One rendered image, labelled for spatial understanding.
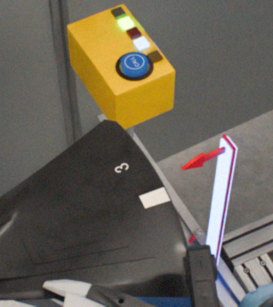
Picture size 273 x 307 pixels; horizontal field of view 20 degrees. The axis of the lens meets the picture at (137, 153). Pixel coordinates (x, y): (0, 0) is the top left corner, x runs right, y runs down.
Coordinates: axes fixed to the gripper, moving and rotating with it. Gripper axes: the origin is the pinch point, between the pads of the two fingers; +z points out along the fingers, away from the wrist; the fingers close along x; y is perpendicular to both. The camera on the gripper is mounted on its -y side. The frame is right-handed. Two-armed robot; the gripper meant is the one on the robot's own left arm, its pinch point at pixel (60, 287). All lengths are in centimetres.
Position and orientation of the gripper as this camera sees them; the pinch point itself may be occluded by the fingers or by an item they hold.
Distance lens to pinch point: 83.4
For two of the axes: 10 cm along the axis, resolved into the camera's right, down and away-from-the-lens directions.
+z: -9.1, -3.3, 2.4
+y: -4.1, 8.0, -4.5
